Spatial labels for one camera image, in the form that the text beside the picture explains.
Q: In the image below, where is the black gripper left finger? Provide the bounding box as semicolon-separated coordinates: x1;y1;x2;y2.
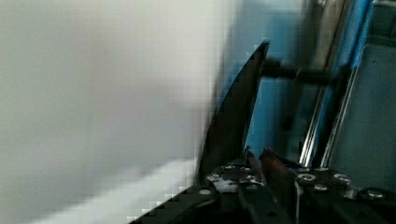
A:
238;151;291;224

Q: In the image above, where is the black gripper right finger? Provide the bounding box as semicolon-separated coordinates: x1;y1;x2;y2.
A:
260;149;300;224

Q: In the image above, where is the black toaster oven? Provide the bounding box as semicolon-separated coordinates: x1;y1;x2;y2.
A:
320;0;396;190

